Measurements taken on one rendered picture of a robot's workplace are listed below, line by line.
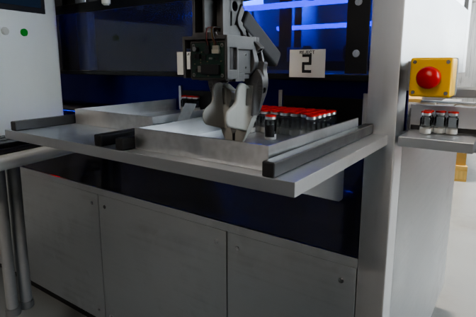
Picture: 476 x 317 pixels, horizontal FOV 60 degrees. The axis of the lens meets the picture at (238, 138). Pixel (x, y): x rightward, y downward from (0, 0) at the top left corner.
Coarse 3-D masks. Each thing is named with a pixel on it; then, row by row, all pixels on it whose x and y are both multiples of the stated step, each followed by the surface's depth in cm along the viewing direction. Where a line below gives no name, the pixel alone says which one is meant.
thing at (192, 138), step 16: (144, 128) 69; (160, 128) 72; (176, 128) 76; (192, 128) 79; (208, 128) 83; (336, 128) 72; (144, 144) 67; (160, 144) 65; (176, 144) 63; (192, 144) 61; (208, 144) 59; (224, 144) 58; (240, 144) 56; (256, 144) 54; (272, 144) 54; (288, 144) 58; (304, 144) 62; (208, 160) 60; (224, 160) 58; (240, 160) 56; (256, 160) 55
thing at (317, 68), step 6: (294, 54) 90; (300, 54) 89; (312, 54) 88; (318, 54) 87; (324, 54) 86; (294, 60) 91; (300, 60) 90; (306, 60) 89; (312, 60) 88; (318, 60) 87; (324, 60) 86; (294, 66) 91; (300, 66) 90; (306, 66) 89; (312, 66) 88; (318, 66) 88; (324, 66) 87; (294, 72) 91; (300, 72) 90; (312, 72) 88; (318, 72) 88; (324, 72) 87
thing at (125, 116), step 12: (84, 108) 98; (96, 108) 101; (108, 108) 104; (120, 108) 107; (132, 108) 110; (144, 108) 114; (156, 108) 117; (168, 108) 121; (84, 120) 95; (96, 120) 92; (108, 120) 90; (120, 120) 88; (132, 120) 85; (144, 120) 83; (156, 120) 83; (168, 120) 86
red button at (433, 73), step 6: (420, 72) 73; (426, 72) 72; (432, 72) 72; (438, 72) 72; (420, 78) 73; (426, 78) 73; (432, 78) 72; (438, 78) 72; (420, 84) 74; (426, 84) 73; (432, 84) 72
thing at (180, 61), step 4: (180, 52) 109; (188, 52) 108; (180, 56) 109; (188, 56) 108; (180, 60) 110; (188, 60) 108; (180, 64) 110; (188, 64) 108; (180, 68) 110; (188, 68) 108; (180, 72) 110
